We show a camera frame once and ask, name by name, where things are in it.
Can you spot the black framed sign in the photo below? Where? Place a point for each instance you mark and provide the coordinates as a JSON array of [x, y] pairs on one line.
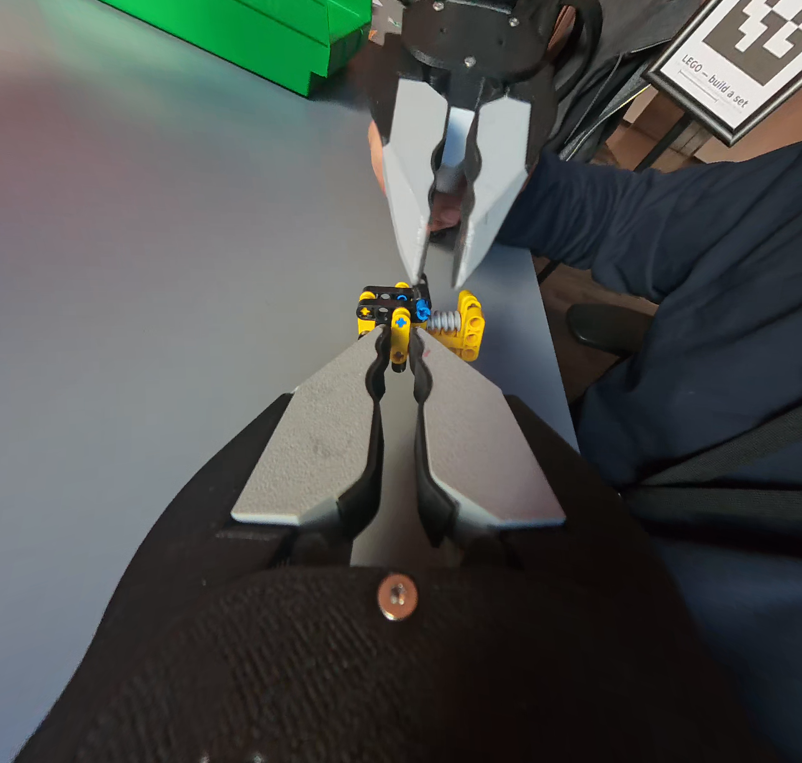
[[739, 36]]

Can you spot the black sign stand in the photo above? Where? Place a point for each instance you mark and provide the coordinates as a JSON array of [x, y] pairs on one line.
[[664, 144]]

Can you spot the grey jacket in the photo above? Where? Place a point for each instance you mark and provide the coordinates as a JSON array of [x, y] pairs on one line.
[[639, 36]]

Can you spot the person's right forearm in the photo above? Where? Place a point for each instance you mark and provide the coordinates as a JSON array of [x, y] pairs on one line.
[[626, 217]]

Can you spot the black backpack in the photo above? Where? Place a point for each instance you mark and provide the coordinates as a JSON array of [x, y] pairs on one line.
[[592, 29]]

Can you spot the black chair armrest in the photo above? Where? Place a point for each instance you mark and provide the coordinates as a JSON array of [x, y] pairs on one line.
[[611, 330]]

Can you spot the person's right hand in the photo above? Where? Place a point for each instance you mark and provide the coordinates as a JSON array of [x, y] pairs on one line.
[[446, 211]]

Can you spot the yellow black lego assembly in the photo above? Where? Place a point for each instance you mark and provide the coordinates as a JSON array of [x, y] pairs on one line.
[[467, 324]]

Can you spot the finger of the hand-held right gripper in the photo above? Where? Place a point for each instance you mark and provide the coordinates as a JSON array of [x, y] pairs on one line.
[[501, 155], [410, 155]]

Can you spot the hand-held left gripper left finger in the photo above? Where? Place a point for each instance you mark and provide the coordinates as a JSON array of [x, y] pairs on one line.
[[307, 456]]

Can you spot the black table leg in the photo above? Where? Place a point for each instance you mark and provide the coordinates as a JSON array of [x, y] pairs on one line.
[[548, 272]]

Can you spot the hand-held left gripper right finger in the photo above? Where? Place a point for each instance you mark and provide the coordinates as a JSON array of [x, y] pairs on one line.
[[489, 456]]

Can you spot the green plastic bin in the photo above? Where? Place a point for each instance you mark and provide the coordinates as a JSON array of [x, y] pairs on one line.
[[250, 11]]

